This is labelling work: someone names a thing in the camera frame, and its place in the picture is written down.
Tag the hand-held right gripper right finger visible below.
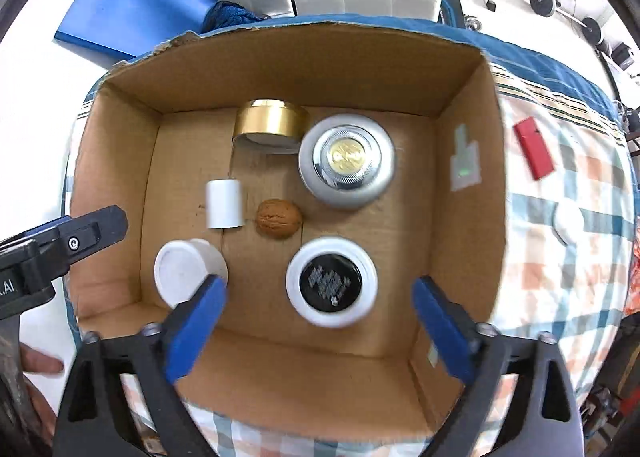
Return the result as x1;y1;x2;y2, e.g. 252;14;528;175
411;275;586;457

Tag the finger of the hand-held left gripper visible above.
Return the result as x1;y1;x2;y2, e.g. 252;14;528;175
30;206;129;269

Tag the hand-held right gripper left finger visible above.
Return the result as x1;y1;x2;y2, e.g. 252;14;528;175
52;274;228;457

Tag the white round jar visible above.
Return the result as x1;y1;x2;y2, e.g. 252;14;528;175
154;238;229;309

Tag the cardboard box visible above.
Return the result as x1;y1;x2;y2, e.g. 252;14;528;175
67;22;508;438

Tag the white jar with black lid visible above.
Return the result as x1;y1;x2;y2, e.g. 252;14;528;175
286;236;377;329

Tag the small white cylinder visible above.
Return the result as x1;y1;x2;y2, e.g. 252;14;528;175
206;178;245;229

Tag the brown walnut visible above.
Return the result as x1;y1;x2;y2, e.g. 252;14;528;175
256;198;304;239

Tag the silver round tin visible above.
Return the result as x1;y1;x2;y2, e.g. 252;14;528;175
298;114;396;209

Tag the gold round tin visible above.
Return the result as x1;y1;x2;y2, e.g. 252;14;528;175
232;100;310;154

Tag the person's left hand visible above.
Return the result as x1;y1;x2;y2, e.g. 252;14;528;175
19;346;65;438

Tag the checked tablecloth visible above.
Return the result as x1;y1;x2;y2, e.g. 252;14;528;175
65;57;640;457

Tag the white earbud case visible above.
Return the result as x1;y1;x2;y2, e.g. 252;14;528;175
552;200;586;245

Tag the orange floral cloth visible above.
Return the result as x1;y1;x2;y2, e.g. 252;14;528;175
622;232;640;318

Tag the red rectangular case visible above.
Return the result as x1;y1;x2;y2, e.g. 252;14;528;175
514;118;556;180

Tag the blue foam mat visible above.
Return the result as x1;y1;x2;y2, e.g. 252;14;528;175
54;0;218;60

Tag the dark blue knitted cloth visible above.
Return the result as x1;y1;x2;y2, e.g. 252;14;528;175
202;0;266;33

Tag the black floor heater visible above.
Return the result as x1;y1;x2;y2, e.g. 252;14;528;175
612;43;636;69

